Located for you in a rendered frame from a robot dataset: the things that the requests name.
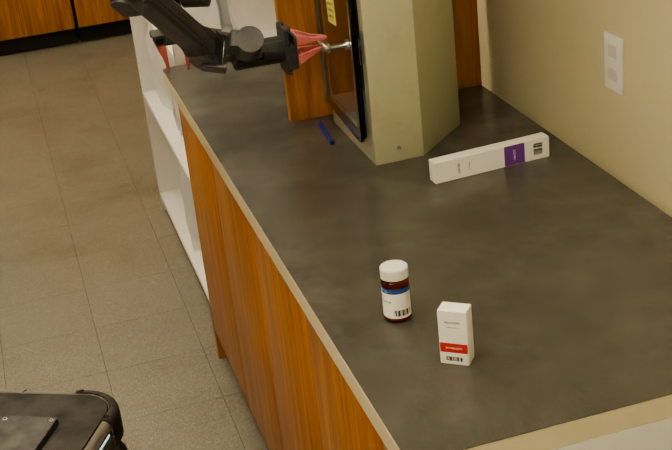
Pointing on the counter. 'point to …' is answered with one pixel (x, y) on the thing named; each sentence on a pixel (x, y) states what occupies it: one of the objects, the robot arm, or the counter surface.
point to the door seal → (357, 47)
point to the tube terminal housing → (405, 49)
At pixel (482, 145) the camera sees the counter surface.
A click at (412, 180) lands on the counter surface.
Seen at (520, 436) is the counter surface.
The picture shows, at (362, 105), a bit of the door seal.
